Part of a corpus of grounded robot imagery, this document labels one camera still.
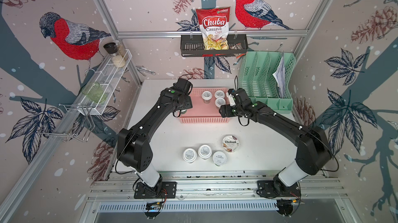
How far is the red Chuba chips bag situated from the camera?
0.81m

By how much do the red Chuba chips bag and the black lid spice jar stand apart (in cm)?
47

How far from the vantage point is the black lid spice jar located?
81cm
